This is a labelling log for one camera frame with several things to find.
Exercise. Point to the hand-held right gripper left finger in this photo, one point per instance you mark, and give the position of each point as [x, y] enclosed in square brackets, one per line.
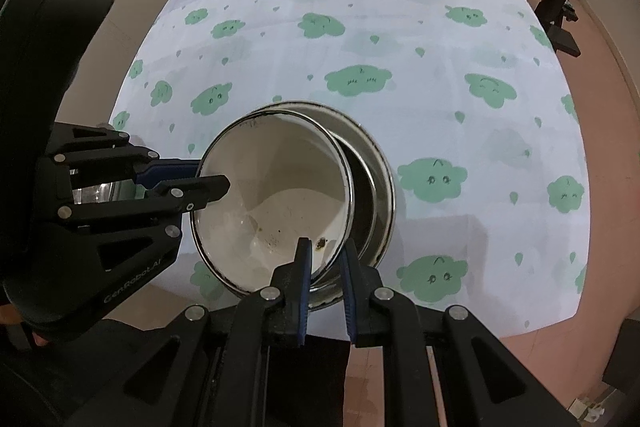
[303, 287]

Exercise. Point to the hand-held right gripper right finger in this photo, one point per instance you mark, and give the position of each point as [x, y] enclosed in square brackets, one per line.
[349, 292]

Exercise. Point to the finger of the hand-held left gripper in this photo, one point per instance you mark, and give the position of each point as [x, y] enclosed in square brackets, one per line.
[170, 169]
[200, 193]

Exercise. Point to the white enamel bowl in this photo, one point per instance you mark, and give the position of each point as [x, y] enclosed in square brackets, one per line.
[270, 187]

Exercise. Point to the large steel bowl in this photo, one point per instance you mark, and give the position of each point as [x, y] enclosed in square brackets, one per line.
[95, 194]
[385, 197]

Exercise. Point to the person's left hand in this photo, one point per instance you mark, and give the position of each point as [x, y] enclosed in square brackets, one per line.
[7, 313]

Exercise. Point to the cloud printed tablecloth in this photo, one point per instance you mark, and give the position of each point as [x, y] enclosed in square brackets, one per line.
[400, 32]

